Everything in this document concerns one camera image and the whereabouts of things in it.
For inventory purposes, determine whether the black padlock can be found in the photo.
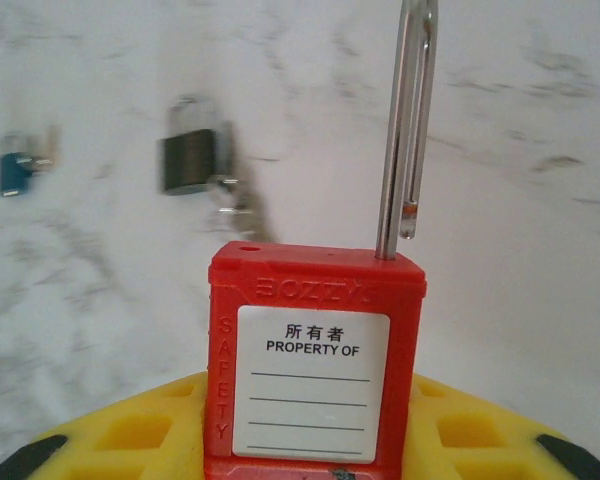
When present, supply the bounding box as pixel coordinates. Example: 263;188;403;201
157;96;237;197

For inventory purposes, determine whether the red safety padlock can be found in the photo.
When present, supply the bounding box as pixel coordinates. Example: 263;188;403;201
207;0;441;480

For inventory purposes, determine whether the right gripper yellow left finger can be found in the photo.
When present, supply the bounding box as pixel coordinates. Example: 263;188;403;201
0;372;210;480

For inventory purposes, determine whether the small blue padlock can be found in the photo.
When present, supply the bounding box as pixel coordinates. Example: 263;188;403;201
0;127;41;199

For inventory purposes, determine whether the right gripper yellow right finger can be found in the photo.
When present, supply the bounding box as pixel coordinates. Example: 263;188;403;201
402;374;600;480

